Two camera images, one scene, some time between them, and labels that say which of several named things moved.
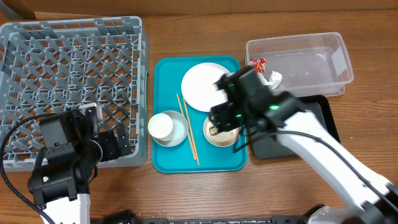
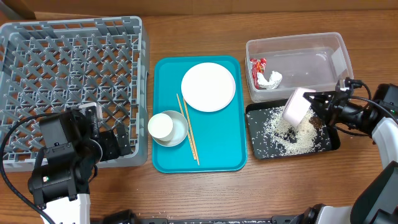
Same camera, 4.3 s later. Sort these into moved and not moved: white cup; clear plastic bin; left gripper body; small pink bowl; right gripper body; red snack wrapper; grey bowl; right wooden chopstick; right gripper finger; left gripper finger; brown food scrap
Moved: brown food scrap; right gripper body; small pink bowl; right gripper finger
Not moved: grey bowl; red snack wrapper; left gripper finger; right wooden chopstick; clear plastic bin; white cup; left gripper body
